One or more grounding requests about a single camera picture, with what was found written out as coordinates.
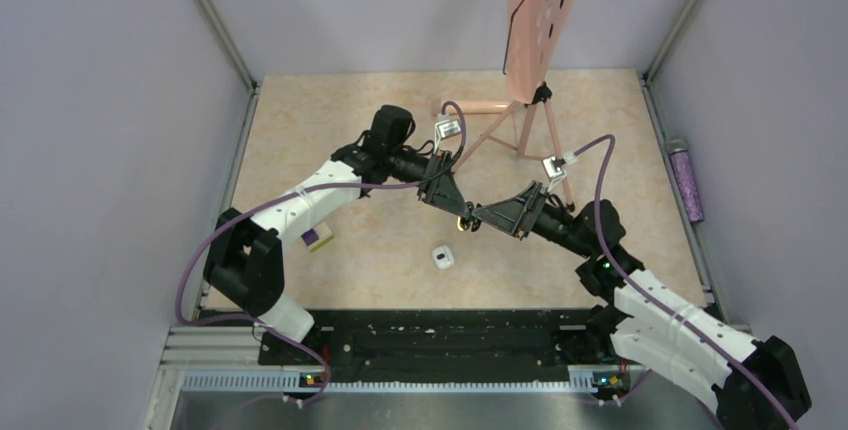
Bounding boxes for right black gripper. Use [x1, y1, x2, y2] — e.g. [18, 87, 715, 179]
[473, 180, 595, 258]

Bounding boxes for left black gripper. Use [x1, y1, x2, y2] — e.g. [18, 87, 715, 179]
[387, 146, 471, 218]

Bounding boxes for black earbud charging case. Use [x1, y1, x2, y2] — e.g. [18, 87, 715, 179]
[457, 201, 481, 232]

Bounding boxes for white earbud charging case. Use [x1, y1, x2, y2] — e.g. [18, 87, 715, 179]
[431, 246, 456, 270]

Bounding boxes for pink music stand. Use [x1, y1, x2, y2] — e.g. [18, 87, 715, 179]
[452, 0, 575, 210]

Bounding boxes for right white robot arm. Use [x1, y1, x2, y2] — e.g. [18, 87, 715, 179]
[469, 182, 812, 429]

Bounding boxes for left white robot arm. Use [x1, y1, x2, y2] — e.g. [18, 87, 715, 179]
[200, 105, 467, 364]

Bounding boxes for purple and wood blocks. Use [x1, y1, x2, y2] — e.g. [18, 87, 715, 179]
[301, 222, 334, 253]

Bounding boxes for purple glitter bottle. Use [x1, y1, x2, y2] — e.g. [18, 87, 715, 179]
[665, 139, 705, 224]

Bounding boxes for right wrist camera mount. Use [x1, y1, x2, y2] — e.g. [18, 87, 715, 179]
[541, 155, 569, 193]

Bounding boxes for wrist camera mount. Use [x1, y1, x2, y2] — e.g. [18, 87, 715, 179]
[434, 118, 462, 142]
[541, 155, 569, 193]

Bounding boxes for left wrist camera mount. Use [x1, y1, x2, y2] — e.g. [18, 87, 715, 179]
[434, 118, 462, 142]

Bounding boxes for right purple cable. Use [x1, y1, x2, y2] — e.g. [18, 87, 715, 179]
[563, 134, 800, 430]

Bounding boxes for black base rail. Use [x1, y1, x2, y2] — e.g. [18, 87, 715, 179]
[251, 307, 632, 386]

